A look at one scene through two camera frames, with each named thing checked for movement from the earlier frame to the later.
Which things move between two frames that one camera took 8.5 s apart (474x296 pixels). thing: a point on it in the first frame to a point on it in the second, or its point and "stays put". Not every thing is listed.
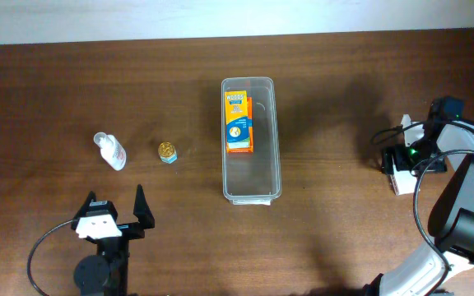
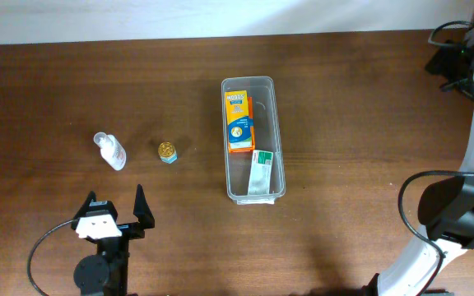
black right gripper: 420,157 to 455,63
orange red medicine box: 250,122 stays put
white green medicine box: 402,182 to 261,173
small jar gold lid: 167,152 stays put
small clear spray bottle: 112,152 stays put
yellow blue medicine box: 237,119 stays put
